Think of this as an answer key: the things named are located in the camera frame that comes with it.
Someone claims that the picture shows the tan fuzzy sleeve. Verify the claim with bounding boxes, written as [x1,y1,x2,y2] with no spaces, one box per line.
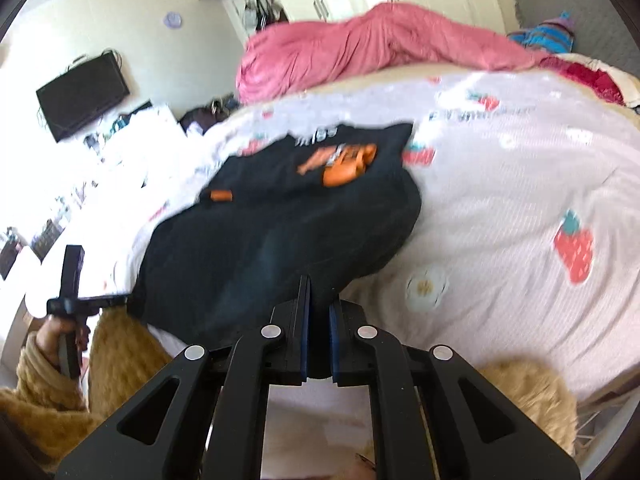
[480,359,578,456]
[1,308,172,472]

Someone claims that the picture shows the purple wall clock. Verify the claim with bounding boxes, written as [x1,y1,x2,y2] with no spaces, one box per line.
[163,12,183,29]

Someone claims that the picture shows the white cluttered dresser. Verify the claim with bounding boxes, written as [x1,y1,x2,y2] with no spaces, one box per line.
[1,106,206,313]

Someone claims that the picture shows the tan fuzzy right sleeve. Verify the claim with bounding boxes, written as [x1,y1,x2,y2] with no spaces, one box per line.
[480,359,578,456]

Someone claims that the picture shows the pink duvet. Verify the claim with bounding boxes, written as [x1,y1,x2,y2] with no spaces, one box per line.
[235,2,546,105]

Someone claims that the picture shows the black wall television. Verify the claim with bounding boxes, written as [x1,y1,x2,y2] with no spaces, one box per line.
[36,50,130,142]

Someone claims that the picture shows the striped colourful garment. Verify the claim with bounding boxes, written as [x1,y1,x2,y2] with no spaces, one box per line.
[506,12,575,54]

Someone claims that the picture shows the person's left hand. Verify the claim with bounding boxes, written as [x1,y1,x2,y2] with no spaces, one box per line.
[36,316,90,367]

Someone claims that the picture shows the red patterned pillow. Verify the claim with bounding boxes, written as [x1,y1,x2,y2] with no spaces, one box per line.
[539,53,639,110]

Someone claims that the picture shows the dark clothes pile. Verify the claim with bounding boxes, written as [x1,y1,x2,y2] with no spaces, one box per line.
[179,93,241,136]

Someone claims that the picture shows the black sweater with orange cuffs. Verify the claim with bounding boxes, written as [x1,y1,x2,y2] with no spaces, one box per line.
[128,122,421,348]

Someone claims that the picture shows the tan fuzzy left sleeve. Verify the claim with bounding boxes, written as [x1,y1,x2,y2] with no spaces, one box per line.
[1,308,172,472]

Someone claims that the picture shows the strawberry print bed sheet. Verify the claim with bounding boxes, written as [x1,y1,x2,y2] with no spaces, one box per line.
[80,66,639,401]

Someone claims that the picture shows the grey padded headboard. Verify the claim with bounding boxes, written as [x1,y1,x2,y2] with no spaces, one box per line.
[514,0,639,77]

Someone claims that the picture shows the hanging clothes in closet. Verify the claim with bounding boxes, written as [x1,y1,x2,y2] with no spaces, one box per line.
[240,0,288,36]

